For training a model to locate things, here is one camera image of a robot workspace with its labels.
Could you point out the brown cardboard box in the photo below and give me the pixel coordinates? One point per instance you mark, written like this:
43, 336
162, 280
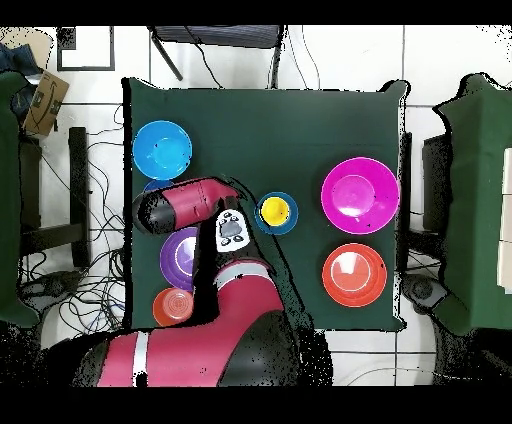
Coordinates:
46, 104

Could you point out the large pink bowl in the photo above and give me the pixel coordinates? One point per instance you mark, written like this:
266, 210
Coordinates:
360, 196

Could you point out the purple bowl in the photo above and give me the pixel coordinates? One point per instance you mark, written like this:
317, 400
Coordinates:
176, 256

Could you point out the black metal stand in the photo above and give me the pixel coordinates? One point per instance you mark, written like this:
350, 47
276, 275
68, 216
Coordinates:
220, 36

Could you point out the small light blue bowl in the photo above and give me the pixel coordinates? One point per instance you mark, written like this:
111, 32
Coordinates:
292, 218

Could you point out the dark green table cloth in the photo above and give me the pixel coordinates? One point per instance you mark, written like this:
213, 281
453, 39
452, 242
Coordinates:
260, 140

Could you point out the black bench frame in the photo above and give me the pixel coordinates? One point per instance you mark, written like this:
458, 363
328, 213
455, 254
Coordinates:
78, 180

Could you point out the black square frame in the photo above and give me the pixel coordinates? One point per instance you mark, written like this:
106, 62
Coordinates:
66, 38

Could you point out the small orange bowl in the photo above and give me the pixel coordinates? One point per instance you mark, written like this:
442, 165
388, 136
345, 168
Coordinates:
172, 306

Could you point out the blue fabric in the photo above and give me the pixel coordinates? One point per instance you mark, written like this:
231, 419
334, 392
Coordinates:
16, 60

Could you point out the small dark blue bowl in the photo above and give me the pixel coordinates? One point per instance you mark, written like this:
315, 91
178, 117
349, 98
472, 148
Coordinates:
156, 185

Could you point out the green cloth covered table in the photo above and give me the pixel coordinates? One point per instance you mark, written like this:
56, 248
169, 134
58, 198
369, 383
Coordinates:
476, 200
8, 200

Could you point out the large orange bowl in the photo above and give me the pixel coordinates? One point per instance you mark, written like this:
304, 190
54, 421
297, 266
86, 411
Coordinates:
354, 275

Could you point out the large light blue bowl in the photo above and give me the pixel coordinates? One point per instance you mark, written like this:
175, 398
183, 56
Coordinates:
162, 150

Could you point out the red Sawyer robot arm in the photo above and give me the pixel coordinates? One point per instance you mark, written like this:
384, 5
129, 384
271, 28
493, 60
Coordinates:
188, 204

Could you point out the black box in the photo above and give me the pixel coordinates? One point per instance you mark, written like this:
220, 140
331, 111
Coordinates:
436, 180

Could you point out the yellow cup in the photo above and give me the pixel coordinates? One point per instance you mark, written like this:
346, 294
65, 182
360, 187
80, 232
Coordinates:
274, 210

